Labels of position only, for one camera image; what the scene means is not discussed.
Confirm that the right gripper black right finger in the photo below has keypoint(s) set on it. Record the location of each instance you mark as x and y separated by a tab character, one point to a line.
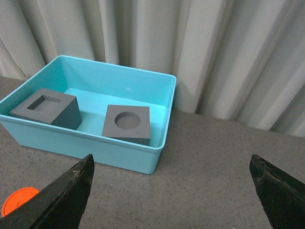
282	196

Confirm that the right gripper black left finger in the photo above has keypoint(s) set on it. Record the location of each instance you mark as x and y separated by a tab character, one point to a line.
58	206

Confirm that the light blue plastic box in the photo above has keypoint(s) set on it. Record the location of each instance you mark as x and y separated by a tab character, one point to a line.
95	85

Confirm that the gray block with round hole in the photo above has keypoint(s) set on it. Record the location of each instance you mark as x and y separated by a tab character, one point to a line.
128	123

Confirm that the gray block with square hole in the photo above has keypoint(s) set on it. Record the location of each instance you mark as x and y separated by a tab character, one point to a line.
50	107

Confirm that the orange round disc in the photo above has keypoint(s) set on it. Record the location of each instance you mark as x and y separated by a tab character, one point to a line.
18	198

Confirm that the white pleated curtain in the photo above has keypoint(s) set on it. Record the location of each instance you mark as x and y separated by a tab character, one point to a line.
239	60

